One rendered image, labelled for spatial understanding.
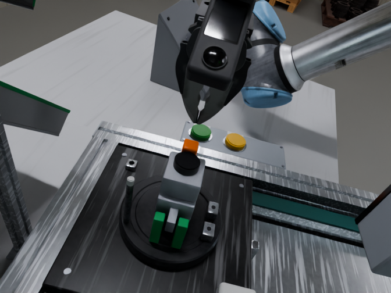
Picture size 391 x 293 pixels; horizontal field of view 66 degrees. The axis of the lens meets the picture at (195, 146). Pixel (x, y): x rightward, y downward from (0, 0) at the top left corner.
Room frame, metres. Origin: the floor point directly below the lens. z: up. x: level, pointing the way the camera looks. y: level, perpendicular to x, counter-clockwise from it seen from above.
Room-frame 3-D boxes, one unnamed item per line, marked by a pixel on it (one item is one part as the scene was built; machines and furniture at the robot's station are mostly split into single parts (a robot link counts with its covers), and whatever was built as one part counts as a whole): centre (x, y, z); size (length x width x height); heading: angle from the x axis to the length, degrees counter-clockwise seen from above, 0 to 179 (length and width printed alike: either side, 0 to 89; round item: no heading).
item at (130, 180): (0.21, 0.06, 1.03); 0.01 x 0.01 x 0.08
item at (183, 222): (0.20, -0.01, 1.01); 0.01 x 0.01 x 0.05; 2
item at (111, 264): (0.24, 0.00, 0.96); 0.24 x 0.24 x 0.02; 2
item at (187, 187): (0.23, 0.00, 1.06); 0.08 x 0.04 x 0.07; 2
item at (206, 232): (0.22, -0.05, 1.00); 0.02 x 0.01 x 0.02; 2
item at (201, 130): (0.46, 0.00, 0.96); 0.04 x 0.04 x 0.02
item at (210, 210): (0.26, -0.05, 1.00); 0.02 x 0.01 x 0.02; 2
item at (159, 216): (0.20, 0.02, 1.01); 0.01 x 0.01 x 0.05; 2
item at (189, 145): (0.28, 0.01, 1.04); 0.04 x 0.02 x 0.08; 2
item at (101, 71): (0.77, 0.06, 0.84); 0.90 x 0.70 x 0.03; 82
